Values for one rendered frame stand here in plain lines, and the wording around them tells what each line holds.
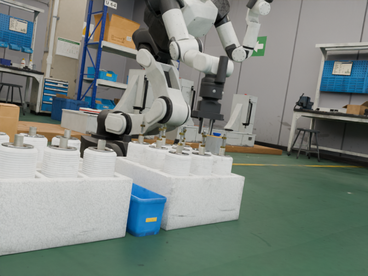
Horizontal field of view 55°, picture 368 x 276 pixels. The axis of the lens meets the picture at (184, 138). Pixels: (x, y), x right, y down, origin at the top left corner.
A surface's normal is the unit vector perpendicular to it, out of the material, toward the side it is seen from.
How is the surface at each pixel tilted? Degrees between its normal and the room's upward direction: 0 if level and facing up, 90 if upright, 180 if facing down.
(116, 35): 90
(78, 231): 90
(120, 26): 101
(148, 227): 92
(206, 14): 88
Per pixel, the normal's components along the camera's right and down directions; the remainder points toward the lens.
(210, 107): 0.18, 0.10
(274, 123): -0.72, -0.07
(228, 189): 0.67, 0.15
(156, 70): -0.60, 0.35
